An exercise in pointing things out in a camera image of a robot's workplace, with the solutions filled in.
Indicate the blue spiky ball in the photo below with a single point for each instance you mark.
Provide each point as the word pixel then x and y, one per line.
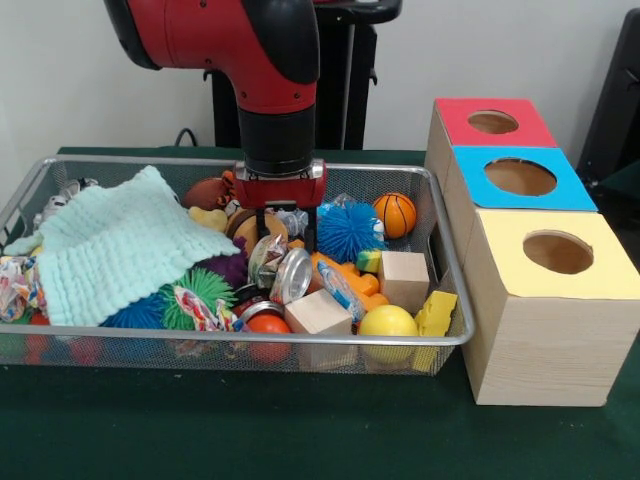
pixel 347 230

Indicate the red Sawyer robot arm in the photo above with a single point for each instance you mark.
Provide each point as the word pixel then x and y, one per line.
pixel 225 40

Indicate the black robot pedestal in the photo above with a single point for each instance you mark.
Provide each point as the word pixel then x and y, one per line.
pixel 355 75

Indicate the mint green knitted cloth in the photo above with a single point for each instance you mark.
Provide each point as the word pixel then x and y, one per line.
pixel 115 250

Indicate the wooden box with three holes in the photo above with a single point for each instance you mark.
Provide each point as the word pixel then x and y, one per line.
pixel 550 350

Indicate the clear plastic bottle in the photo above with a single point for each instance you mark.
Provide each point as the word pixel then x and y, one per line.
pixel 290 220

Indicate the yellow ball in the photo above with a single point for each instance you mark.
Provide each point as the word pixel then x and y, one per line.
pixel 387 320

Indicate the dark green table cloth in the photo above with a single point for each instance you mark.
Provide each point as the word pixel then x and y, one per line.
pixel 627 192
pixel 300 425

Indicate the silver mesh bin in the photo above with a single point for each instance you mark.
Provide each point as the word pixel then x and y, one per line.
pixel 150 350

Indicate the green spiky ball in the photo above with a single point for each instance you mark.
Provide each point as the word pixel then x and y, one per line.
pixel 205 280

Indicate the black chair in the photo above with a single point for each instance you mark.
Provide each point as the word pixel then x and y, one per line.
pixel 615 100

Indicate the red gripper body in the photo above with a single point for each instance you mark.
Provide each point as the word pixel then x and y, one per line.
pixel 280 192

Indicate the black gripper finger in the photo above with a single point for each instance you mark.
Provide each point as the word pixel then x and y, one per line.
pixel 310 230
pixel 262 225

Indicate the orange toy basketball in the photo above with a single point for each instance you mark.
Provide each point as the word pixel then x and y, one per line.
pixel 395 215

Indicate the orange plastic toy block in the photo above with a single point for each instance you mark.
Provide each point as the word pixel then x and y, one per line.
pixel 370 286

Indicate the yellow cheese wedge toy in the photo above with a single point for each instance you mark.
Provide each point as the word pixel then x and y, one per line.
pixel 435 310

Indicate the toy burger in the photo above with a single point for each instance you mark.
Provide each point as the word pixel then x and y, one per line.
pixel 242 227

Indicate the wooden cube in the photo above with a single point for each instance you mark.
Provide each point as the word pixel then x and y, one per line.
pixel 317 312
pixel 404 280

